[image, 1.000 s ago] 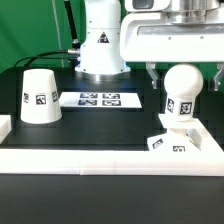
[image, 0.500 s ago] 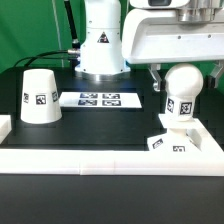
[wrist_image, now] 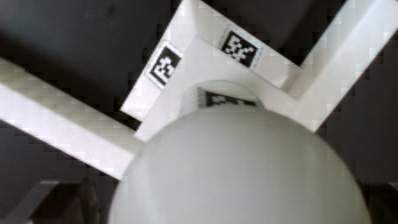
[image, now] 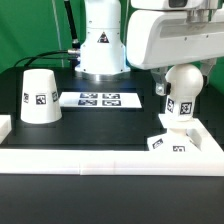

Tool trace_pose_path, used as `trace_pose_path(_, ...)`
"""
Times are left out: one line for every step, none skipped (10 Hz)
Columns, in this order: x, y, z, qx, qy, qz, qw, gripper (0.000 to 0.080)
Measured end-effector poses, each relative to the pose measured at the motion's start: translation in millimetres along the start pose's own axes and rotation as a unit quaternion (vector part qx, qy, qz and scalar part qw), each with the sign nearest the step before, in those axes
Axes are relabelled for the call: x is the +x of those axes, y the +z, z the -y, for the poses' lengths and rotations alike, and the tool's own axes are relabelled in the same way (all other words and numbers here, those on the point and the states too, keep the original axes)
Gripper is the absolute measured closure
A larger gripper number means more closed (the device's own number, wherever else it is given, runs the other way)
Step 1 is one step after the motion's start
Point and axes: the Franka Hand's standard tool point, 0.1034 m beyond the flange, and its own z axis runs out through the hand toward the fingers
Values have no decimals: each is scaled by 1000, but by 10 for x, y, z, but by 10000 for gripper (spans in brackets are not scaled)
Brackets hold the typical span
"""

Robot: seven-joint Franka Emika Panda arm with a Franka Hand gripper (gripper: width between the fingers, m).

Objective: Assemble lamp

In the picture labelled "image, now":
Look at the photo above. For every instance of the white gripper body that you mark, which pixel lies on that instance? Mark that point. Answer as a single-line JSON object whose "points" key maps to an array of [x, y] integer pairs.
{"points": [[158, 39]]}

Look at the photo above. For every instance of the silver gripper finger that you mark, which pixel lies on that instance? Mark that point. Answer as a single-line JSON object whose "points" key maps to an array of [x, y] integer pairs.
{"points": [[206, 67], [162, 85]]}

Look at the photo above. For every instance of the white lamp bulb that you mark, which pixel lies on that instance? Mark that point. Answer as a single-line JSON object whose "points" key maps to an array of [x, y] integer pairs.
{"points": [[186, 83]]}

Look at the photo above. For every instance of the white lamp base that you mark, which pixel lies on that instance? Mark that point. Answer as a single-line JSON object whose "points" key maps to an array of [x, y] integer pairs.
{"points": [[175, 139]]}

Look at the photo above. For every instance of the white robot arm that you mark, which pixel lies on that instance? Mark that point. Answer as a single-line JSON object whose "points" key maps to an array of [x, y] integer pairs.
{"points": [[103, 55]]}

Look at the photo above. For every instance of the white lamp shade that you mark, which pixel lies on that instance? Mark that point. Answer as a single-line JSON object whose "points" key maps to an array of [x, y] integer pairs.
{"points": [[40, 100]]}

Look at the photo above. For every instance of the white marker sheet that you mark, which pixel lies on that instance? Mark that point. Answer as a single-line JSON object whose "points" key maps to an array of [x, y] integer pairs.
{"points": [[99, 100]]}

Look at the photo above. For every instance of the white U-shaped border frame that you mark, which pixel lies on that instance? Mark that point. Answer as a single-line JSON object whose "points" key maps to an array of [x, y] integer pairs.
{"points": [[208, 161]]}

